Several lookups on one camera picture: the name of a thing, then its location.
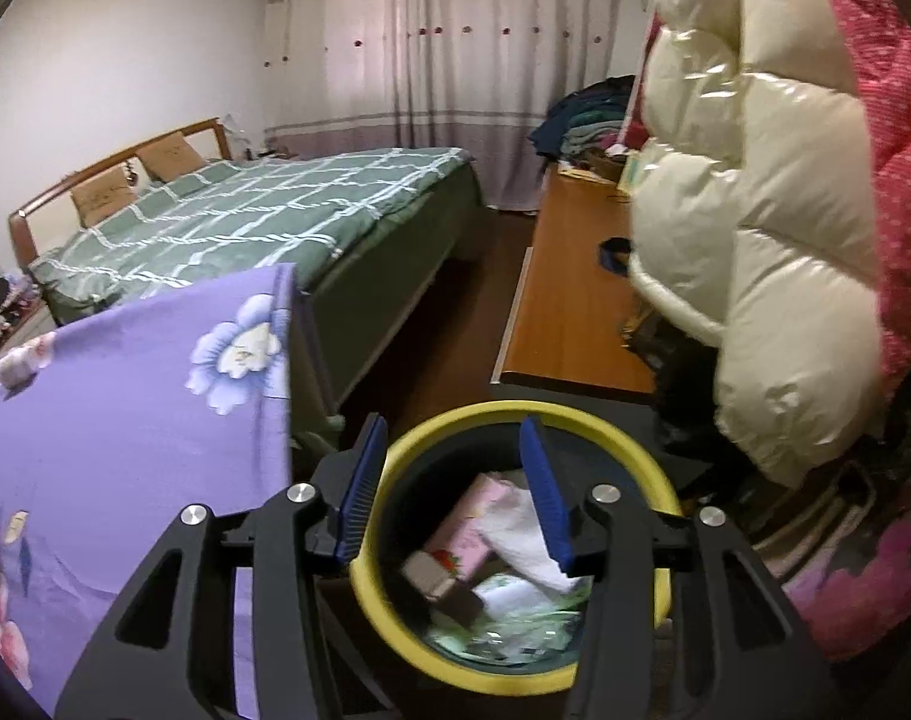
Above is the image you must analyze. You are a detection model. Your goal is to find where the pink and white curtain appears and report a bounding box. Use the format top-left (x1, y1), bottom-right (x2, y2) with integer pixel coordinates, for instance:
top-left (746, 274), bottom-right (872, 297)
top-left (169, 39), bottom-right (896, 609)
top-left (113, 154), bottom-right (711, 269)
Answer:
top-left (264, 0), bottom-right (637, 211)

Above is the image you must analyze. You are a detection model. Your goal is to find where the red dotted puffer jacket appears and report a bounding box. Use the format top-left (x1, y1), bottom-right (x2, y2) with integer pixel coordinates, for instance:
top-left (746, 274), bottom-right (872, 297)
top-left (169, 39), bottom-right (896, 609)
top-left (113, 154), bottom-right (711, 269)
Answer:
top-left (808, 0), bottom-right (911, 391)

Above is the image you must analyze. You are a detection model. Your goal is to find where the green wet wipes packet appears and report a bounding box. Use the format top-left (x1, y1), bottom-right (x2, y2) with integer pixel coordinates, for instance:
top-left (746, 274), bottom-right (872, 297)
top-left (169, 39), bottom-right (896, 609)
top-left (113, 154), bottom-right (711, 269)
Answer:
top-left (433, 574), bottom-right (584, 665)

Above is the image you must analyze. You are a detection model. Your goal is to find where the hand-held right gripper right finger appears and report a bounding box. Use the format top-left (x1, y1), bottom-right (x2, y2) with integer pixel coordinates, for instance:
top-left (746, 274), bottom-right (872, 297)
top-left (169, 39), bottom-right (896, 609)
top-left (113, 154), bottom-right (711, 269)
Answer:
top-left (519, 416), bottom-right (839, 720)

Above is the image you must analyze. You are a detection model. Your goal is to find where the purple floral tablecloth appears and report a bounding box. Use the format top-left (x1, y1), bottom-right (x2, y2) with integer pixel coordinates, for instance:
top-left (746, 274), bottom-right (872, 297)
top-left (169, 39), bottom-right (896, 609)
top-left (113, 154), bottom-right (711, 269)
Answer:
top-left (0, 264), bottom-right (299, 720)

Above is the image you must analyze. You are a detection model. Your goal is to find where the green plaid blanket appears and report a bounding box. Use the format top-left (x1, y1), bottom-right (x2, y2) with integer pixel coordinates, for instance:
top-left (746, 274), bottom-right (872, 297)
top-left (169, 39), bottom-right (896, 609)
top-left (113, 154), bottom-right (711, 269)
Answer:
top-left (28, 148), bottom-right (475, 316)

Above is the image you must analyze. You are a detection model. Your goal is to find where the wooden bed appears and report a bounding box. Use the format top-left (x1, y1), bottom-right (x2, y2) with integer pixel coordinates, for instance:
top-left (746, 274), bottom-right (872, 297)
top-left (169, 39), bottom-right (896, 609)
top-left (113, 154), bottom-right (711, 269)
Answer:
top-left (7, 118), bottom-right (487, 421)

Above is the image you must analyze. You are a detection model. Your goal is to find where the pile of folded clothes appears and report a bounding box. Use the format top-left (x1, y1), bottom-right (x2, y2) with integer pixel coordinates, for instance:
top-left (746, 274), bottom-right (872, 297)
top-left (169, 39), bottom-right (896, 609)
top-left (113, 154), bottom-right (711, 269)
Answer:
top-left (531, 75), bottom-right (640, 166)

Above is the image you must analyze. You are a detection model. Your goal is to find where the dark bin with yellow rim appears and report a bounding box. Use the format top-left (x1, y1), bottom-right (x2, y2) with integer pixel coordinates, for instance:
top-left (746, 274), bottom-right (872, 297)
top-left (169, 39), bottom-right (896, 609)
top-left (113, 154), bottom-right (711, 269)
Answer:
top-left (348, 400), bottom-right (684, 693)

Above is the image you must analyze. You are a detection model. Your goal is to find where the wooden desk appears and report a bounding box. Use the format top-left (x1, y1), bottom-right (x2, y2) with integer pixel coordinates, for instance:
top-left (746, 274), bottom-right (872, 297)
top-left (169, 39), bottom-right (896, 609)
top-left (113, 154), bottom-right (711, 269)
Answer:
top-left (492, 161), bottom-right (678, 398)

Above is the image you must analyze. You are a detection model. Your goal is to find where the dark blue strap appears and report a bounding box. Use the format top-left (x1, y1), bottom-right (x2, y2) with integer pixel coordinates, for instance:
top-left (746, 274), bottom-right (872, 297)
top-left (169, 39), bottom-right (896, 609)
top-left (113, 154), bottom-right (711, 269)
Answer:
top-left (600, 236), bottom-right (637, 275)

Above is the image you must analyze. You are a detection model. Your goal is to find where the beige bag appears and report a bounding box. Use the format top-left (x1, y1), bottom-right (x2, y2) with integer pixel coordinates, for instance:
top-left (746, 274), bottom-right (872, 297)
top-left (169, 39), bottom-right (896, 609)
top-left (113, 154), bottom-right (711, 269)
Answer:
top-left (748, 457), bottom-right (877, 563)

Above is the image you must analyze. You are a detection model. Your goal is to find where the brown pillow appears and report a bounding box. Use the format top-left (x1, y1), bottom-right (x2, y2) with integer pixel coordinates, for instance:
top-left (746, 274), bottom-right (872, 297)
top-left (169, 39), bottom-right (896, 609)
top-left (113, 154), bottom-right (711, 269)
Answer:
top-left (136, 131), bottom-right (205, 182)
top-left (70, 171), bottom-right (137, 226)

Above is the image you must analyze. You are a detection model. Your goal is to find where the dark brown bag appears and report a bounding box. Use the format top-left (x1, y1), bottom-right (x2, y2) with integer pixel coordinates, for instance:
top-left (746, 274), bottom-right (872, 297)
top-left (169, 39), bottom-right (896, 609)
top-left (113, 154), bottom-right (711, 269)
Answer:
top-left (624, 300), bottom-right (719, 406)

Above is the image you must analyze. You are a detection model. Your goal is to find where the pink box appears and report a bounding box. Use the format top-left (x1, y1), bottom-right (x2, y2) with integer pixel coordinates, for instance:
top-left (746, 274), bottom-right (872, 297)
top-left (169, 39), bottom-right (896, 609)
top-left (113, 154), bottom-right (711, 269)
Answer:
top-left (424, 472), bottom-right (532, 578)

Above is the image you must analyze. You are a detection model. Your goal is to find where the dark floral garment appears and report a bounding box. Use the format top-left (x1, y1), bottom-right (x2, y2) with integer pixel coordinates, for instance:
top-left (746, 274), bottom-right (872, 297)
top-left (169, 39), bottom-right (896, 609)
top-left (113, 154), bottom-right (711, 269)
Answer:
top-left (786, 390), bottom-right (911, 661)

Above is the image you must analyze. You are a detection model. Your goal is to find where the cream puffer jacket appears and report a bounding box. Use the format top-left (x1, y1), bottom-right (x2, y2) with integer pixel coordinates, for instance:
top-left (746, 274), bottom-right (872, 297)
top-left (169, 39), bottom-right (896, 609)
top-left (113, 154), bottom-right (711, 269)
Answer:
top-left (627, 0), bottom-right (888, 488)

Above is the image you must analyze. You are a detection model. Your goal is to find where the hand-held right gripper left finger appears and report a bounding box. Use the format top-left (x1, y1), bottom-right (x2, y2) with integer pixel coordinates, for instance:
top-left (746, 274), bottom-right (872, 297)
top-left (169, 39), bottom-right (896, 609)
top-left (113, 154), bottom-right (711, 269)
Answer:
top-left (54, 412), bottom-right (391, 720)

